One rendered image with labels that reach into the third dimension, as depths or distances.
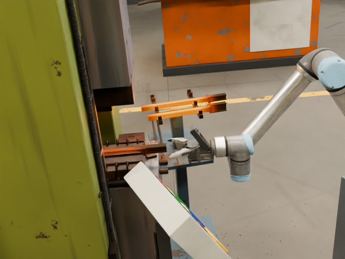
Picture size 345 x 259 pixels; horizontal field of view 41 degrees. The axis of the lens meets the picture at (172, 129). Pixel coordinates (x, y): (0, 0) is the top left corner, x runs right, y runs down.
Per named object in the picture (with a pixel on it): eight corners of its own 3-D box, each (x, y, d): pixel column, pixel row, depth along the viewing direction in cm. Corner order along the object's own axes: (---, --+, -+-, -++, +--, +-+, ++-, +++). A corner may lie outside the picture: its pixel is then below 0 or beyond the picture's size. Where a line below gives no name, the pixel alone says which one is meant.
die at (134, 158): (145, 156, 209) (142, 140, 205) (144, 181, 191) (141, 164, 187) (53, 164, 209) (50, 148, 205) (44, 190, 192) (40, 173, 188)
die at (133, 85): (136, 84, 192) (133, 63, 188) (134, 104, 175) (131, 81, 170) (36, 93, 193) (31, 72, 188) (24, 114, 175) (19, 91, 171)
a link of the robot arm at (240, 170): (248, 169, 213) (247, 146, 208) (252, 184, 203) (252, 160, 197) (227, 171, 213) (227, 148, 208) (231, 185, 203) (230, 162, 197)
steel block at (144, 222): (166, 213, 242) (157, 140, 222) (168, 265, 209) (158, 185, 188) (60, 222, 243) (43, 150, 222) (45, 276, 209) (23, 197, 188)
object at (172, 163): (197, 129, 277) (196, 126, 276) (213, 163, 242) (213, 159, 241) (148, 136, 274) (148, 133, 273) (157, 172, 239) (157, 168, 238)
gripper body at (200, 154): (187, 164, 198) (215, 162, 198) (186, 147, 194) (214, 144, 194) (186, 155, 205) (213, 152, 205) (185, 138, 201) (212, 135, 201)
